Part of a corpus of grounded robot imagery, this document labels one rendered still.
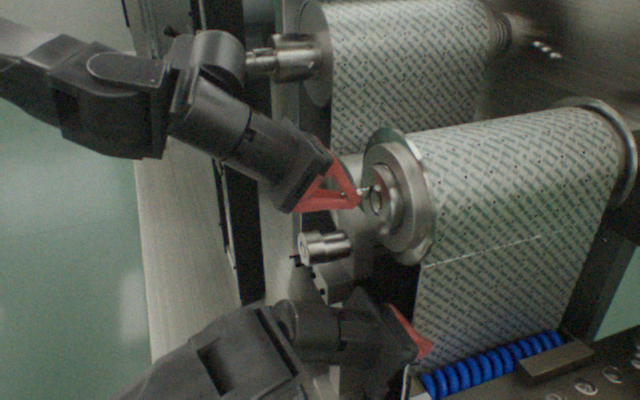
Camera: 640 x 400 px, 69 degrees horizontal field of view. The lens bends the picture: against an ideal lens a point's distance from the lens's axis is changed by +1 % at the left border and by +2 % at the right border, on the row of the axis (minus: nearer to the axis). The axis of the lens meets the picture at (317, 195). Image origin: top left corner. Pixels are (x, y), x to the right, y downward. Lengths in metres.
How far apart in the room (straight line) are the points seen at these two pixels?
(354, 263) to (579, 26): 0.43
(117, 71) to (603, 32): 0.57
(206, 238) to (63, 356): 1.25
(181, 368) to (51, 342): 1.90
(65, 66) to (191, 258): 0.64
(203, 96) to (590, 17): 0.51
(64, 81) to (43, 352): 1.90
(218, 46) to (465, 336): 0.43
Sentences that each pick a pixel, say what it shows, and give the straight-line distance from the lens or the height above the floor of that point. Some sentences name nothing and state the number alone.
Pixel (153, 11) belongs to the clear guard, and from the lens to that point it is 1.35.
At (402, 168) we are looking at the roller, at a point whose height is 1.30.
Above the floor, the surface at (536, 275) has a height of 1.14.
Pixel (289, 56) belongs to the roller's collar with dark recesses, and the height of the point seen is 1.35.
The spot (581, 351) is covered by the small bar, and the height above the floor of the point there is 1.05.
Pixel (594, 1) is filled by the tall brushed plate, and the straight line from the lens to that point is 0.72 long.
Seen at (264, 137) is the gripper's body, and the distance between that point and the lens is 0.41.
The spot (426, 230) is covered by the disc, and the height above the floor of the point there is 1.25.
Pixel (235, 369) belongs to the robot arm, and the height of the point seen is 1.20.
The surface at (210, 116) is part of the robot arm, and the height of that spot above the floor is 1.36.
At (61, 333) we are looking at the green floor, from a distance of 2.28.
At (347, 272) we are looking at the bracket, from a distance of 0.56.
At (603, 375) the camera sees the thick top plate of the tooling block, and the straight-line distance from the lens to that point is 0.69.
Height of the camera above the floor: 1.51
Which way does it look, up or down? 32 degrees down
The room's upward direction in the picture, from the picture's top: straight up
